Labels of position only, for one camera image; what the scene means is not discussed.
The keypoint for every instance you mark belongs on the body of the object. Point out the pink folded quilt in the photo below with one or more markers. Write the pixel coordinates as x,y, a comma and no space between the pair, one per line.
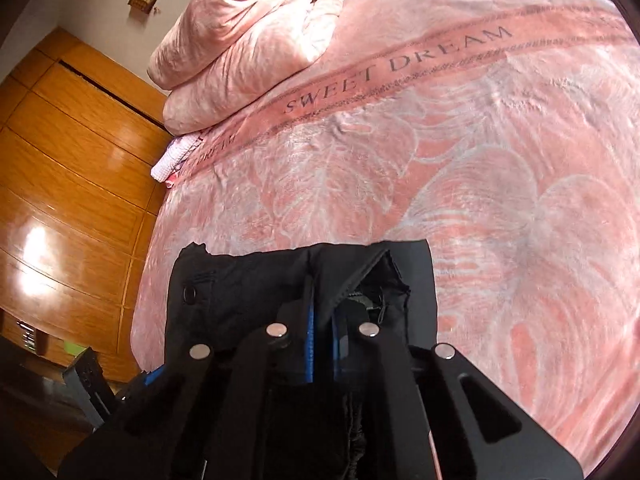
240,45

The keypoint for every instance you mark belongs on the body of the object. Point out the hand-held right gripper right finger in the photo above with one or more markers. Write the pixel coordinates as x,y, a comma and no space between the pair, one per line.
339,347

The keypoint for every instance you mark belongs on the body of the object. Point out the black quilted pants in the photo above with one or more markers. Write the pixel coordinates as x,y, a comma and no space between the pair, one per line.
240,285

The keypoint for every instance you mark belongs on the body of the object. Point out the pink printed blanket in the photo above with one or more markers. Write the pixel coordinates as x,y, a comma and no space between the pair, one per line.
450,160

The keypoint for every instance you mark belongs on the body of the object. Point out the wooden wardrobe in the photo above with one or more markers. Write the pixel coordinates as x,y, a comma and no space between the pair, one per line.
75,160

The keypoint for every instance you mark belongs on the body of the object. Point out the white pink folded cloth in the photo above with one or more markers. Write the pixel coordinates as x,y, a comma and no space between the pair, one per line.
175,157

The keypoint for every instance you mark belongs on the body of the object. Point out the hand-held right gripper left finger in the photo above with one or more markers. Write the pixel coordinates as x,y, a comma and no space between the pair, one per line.
310,345

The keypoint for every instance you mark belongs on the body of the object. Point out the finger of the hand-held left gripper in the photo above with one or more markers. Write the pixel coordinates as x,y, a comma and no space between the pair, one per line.
154,376

